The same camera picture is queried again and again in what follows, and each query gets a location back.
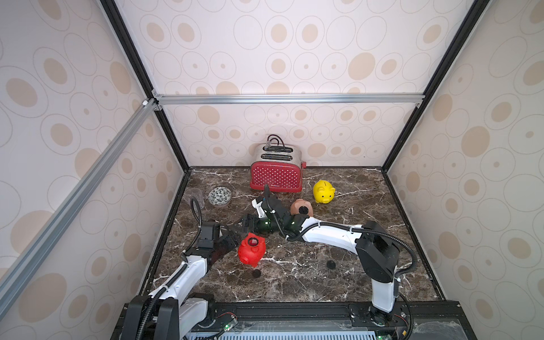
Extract black toaster cable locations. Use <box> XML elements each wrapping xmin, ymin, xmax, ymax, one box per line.
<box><xmin>263</xmin><ymin>134</ymin><xmax>288</xmax><ymax>150</ymax></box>

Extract clear plastic cup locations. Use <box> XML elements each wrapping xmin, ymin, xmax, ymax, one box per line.
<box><xmin>183</xmin><ymin>188</ymin><xmax>205</xmax><ymax>211</ymax></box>

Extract yellow piggy bank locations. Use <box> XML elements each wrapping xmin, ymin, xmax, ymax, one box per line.
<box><xmin>313</xmin><ymin>180</ymin><xmax>336</xmax><ymax>204</ymax></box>

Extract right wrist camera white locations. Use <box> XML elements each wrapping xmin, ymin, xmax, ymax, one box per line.
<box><xmin>252</xmin><ymin>199</ymin><xmax>266</xmax><ymax>219</ymax></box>

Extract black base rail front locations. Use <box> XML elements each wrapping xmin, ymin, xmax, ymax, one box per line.
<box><xmin>111</xmin><ymin>296</ymin><xmax>476</xmax><ymax>339</ymax></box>

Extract aluminium rail left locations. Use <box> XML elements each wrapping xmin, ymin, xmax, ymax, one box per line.
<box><xmin>1</xmin><ymin>98</ymin><xmax>158</xmax><ymax>317</ymax></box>

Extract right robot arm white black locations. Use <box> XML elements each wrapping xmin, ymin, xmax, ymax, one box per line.
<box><xmin>239</xmin><ymin>188</ymin><xmax>417</xmax><ymax>318</ymax></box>

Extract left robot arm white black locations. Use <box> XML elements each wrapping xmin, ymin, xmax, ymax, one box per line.
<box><xmin>117</xmin><ymin>221</ymin><xmax>242</xmax><ymax>339</ymax></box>

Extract patterned ceramic bowl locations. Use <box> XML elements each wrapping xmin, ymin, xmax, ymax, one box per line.
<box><xmin>208</xmin><ymin>186</ymin><xmax>232</xmax><ymax>207</ymax></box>

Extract red polka dot toaster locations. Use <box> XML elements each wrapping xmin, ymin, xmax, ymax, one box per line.
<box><xmin>250</xmin><ymin>143</ymin><xmax>306</xmax><ymax>193</ymax></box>

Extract aluminium rail back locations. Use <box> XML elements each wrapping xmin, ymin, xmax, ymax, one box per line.
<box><xmin>157</xmin><ymin>93</ymin><xmax>425</xmax><ymax>105</ymax></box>

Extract red piggy bank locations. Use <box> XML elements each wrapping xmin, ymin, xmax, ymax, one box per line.
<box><xmin>237</xmin><ymin>233</ymin><xmax>266</xmax><ymax>268</ymax></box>

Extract aluminium rail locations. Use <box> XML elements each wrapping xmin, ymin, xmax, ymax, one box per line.
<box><xmin>1</xmin><ymin>98</ymin><xmax>158</xmax><ymax>317</ymax></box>
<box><xmin>157</xmin><ymin>93</ymin><xmax>425</xmax><ymax>105</ymax></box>

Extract pink piggy bank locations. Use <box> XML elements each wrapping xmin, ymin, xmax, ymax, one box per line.
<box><xmin>290</xmin><ymin>198</ymin><xmax>314</xmax><ymax>217</ymax></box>

